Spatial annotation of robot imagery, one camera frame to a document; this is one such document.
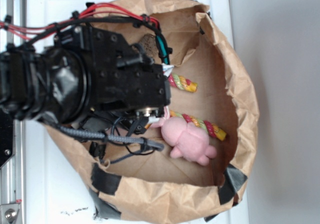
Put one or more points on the brown paper bag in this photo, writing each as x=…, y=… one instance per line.
x=210, y=136

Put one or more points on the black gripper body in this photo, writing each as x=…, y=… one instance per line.
x=99, y=70

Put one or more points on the aluminium frame rail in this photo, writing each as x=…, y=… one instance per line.
x=12, y=145

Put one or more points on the pink plush bunny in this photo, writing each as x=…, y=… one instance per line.
x=187, y=141

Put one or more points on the grey rock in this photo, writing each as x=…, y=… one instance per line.
x=148, y=42

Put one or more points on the multicolour twisted rope toy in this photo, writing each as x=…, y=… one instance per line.
x=185, y=84

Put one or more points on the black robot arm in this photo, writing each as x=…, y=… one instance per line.
x=27, y=83

